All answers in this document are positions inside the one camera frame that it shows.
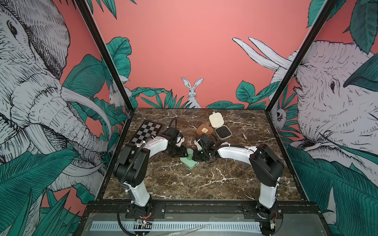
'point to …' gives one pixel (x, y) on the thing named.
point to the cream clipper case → (216, 121)
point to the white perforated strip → (178, 226)
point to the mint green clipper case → (188, 161)
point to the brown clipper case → (204, 129)
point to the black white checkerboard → (146, 130)
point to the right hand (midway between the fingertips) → (190, 156)
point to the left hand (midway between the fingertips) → (185, 153)
